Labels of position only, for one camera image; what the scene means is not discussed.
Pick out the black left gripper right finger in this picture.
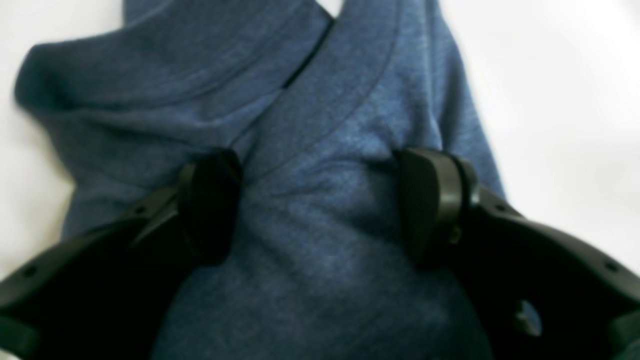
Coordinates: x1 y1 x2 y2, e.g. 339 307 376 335
397 148 640 360

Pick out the dark blue T-shirt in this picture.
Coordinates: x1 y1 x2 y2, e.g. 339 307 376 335
14 0 504 360

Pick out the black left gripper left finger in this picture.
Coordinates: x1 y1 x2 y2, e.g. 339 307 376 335
0 148 243 360

